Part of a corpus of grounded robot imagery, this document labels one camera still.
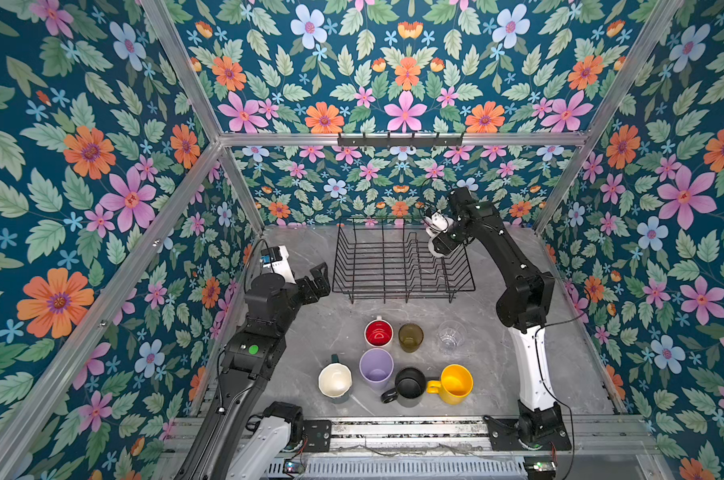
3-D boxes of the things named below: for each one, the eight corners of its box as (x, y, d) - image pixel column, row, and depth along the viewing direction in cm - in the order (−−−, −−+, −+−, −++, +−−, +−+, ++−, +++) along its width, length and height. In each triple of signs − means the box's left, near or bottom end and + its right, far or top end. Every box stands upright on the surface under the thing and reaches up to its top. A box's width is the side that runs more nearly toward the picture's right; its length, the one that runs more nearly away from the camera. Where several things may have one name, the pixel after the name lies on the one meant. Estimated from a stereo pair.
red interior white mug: (377, 361, 88) (377, 350, 81) (360, 342, 92) (358, 330, 85) (396, 344, 91) (397, 332, 85) (379, 326, 95) (379, 314, 89)
